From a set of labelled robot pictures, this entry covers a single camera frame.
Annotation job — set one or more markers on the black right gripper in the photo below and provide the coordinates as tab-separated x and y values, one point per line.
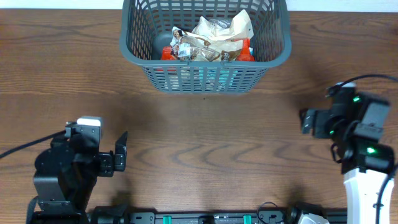
315	123

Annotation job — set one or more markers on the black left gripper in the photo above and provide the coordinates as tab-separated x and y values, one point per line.
106	162

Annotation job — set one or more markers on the orange cookie package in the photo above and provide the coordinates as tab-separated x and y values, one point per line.
247	53

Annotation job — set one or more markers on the beige cookie bag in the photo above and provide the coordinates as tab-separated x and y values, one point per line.
187	46

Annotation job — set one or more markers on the beige snack bag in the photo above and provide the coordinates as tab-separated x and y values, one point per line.
239	27

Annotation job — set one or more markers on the teal snack wrapper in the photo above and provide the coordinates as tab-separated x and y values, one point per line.
213	81

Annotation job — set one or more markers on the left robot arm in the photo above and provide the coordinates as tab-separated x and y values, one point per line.
66	173

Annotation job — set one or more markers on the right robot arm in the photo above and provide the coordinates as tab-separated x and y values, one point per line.
355	124

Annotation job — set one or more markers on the grey plastic basket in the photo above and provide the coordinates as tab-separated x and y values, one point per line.
146	28

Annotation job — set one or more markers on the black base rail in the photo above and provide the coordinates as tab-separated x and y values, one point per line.
299	213

